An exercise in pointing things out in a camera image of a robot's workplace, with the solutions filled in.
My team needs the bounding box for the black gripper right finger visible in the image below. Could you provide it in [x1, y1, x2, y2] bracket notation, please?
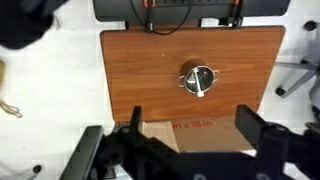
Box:
[234, 104, 268, 151]

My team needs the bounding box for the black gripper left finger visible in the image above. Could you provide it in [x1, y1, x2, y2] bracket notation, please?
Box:
[129, 105, 144, 134]

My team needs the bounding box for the small silver steel pot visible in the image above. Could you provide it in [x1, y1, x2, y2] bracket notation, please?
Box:
[176, 59, 221, 98]

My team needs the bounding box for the large flat cardboard box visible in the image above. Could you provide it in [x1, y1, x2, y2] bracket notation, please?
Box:
[139, 114, 258, 154]

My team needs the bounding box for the grey office chair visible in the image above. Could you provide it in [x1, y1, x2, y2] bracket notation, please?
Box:
[274, 19, 320, 99]

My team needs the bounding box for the black orange bar clamp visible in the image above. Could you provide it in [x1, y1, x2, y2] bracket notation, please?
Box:
[143, 0, 157, 32]
[229, 0, 243, 28]

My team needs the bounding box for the yellow blurred object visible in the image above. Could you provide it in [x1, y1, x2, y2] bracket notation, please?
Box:
[0, 59, 6, 98]

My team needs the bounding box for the black cable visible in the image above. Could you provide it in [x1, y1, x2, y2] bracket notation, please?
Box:
[129, 0, 194, 36]

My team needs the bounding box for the beige looped cord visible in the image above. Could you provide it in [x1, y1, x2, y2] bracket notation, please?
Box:
[0, 100, 24, 119]

